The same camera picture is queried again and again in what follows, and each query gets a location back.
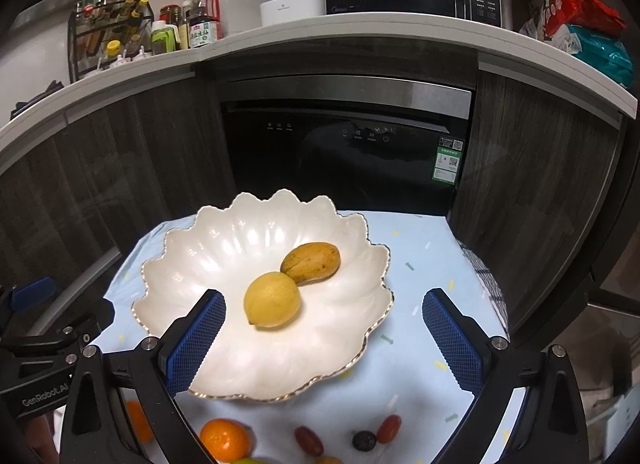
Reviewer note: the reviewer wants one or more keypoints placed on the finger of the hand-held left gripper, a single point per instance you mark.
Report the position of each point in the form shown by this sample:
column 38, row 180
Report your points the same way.
column 32, row 291
column 92, row 319

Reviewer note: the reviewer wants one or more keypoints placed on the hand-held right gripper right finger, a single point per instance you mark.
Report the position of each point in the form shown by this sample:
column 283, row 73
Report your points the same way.
column 452, row 339

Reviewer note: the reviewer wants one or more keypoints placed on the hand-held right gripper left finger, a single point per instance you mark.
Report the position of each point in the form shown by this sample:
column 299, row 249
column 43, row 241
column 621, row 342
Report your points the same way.
column 195, row 339

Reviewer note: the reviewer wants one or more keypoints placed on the white scalloped plate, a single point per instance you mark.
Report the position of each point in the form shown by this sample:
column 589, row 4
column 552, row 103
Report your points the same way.
column 220, row 254

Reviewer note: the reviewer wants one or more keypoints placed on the orange mandarin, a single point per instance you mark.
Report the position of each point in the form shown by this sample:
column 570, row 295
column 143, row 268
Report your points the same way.
column 139, row 421
column 225, row 440

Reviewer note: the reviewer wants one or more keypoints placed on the red jujube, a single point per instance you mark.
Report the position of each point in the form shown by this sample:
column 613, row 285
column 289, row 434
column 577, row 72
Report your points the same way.
column 308, row 440
column 389, row 428

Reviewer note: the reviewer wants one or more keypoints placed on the green round fruit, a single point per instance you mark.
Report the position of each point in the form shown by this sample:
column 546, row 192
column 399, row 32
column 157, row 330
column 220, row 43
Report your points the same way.
column 249, row 460

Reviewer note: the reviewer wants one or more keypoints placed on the small yellowish fruit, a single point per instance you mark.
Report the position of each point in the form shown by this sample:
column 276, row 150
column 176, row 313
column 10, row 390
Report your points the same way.
column 328, row 460

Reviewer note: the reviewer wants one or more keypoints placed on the checked cloth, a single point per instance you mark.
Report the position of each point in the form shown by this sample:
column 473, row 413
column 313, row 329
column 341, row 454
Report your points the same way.
column 487, row 279

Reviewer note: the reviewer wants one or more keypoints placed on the light blue tablecloth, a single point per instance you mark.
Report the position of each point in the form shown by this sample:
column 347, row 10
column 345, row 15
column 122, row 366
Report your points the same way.
column 430, row 264

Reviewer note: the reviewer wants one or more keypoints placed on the yellow lemon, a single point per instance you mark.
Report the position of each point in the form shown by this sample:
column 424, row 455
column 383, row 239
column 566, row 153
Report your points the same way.
column 272, row 300

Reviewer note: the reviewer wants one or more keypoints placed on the dark purple round fruit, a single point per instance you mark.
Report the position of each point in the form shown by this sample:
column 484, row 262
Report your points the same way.
column 364, row 440

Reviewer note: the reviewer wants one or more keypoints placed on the yellow-brown mango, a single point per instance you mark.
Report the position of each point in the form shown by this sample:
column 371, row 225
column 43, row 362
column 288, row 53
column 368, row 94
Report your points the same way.
column 311, row 263

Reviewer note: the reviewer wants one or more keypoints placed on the dark wood cabinet door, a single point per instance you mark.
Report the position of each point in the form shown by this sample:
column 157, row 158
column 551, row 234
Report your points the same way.
column 125, row 159
column 535, row 184

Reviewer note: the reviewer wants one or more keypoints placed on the black built-in dishwasher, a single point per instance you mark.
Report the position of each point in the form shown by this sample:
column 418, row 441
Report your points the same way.
column 345, row 159

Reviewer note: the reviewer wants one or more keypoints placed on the yellow-capped bottle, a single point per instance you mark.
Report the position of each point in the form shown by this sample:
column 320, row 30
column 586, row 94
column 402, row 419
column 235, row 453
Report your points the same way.
column 113, row 50

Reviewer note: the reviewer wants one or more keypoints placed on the green-capped bottle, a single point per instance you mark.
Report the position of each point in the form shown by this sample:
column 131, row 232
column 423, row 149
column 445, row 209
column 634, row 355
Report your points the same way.
column 164, row 39

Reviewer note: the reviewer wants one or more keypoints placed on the red-lidded jar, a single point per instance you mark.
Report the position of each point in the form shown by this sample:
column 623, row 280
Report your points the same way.
column 170, row 13

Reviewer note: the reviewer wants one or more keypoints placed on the soy sauce bottle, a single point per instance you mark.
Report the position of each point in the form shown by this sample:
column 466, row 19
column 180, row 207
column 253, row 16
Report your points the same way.
column 205, row 24

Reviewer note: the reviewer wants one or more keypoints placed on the teal plastic bag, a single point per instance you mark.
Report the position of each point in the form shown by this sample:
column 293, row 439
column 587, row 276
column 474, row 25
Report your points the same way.
column 602, row 56

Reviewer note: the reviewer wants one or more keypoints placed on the red plastic bag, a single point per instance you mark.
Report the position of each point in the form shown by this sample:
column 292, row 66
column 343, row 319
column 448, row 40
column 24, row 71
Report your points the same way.
column 585, row 9

